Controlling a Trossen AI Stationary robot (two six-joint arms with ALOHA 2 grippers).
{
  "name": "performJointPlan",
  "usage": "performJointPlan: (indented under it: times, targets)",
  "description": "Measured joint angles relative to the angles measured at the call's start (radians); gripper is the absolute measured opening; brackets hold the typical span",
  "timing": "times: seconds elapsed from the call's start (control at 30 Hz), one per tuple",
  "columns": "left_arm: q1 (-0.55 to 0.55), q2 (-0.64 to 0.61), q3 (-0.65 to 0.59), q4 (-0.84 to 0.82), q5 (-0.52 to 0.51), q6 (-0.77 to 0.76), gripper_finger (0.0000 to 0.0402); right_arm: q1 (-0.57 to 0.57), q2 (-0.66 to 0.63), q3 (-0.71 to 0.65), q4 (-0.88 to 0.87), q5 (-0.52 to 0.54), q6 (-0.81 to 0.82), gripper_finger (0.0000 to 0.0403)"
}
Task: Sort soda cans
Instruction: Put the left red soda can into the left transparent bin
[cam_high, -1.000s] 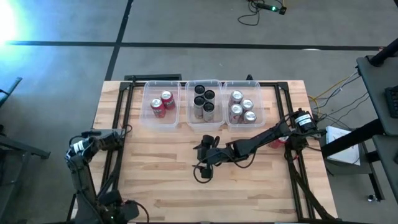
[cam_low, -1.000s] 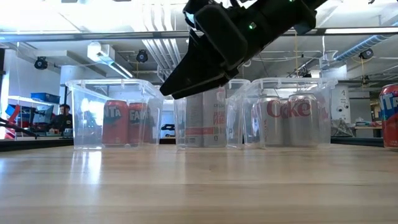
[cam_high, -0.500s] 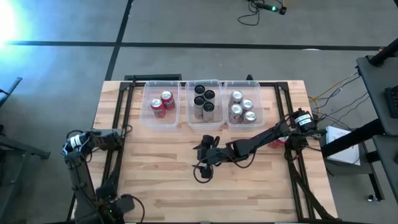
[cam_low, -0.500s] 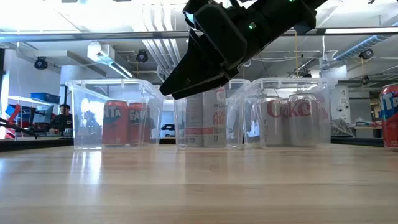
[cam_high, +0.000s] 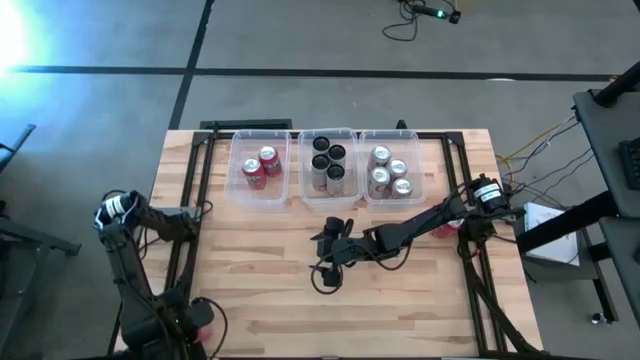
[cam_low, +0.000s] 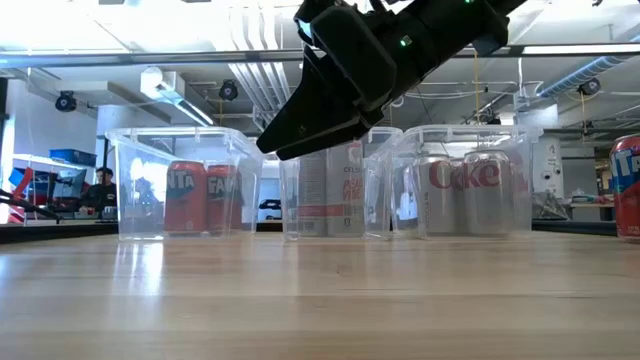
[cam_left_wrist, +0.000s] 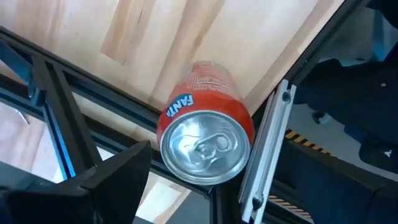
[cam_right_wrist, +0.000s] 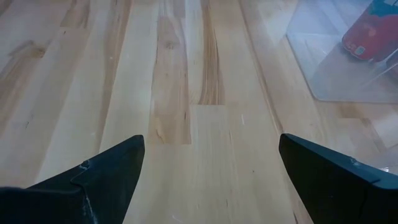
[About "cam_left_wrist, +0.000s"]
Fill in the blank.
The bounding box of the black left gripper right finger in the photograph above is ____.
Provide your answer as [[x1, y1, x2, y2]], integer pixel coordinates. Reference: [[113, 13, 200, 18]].
[[281, 142, 398, 224]]

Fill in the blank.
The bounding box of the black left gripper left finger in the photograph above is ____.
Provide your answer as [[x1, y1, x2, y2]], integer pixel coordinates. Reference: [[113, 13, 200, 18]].
[[0, 139, 152, 224]]

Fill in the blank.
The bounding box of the red Fanta soda can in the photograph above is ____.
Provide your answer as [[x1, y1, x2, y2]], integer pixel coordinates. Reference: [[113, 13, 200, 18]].
[[156, 60, 256, 187]]

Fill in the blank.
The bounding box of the yellow black hazard tape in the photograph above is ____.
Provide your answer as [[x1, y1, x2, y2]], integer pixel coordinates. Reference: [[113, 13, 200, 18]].
[[267, 129, 338, 219]]

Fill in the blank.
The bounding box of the silver aluminium extrusion bar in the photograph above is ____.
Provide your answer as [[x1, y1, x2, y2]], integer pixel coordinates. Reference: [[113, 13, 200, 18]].
[[238, 79, 297, 224]]

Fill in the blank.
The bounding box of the dark office chair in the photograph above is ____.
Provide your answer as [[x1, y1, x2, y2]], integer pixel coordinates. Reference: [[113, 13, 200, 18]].
[[294, 0, 398, 174]]

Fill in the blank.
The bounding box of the black aluminium table frame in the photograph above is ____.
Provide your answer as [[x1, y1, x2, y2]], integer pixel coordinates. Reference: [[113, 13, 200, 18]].
[[0, 0, 371, 224]]

